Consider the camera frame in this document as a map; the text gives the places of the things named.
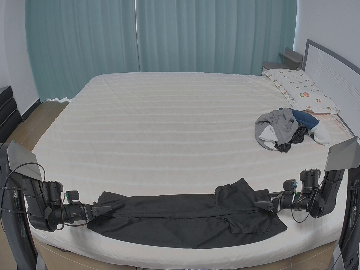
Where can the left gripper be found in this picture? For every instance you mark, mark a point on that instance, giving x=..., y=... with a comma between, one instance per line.
x=80, y=212

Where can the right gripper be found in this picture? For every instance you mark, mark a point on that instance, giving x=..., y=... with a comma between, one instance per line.
x=284, y=202

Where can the black T-shirt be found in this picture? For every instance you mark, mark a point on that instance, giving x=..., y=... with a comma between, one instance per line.
x=168, y=218

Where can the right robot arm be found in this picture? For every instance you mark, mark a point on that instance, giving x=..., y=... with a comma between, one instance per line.
x=332, y=195

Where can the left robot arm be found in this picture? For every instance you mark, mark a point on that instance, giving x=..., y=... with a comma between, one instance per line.
x=36, y=207

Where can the pile of clothes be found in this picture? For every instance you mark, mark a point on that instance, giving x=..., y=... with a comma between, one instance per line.
x=281, y=125

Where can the bed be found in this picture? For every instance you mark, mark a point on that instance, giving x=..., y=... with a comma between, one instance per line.
x=168, y=117

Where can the white printed pillow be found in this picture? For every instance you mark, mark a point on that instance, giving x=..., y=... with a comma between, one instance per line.
x=301, y=89

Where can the black chest of drawers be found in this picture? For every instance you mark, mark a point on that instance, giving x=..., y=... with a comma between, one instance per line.
x=8, y=114

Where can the grey bedside table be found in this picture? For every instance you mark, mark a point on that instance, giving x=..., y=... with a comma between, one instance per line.
x=289, y=56

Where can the blue-green curtain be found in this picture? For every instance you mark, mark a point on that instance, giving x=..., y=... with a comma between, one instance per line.
x=216, y=24
x=81, y=38

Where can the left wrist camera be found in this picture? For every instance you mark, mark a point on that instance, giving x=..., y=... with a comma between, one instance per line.
x=71, y=197

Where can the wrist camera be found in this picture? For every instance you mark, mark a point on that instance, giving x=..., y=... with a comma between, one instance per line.
x=289, y=186
x=71, y=197

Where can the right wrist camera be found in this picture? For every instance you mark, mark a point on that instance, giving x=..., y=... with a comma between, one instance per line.
x=289, y=186

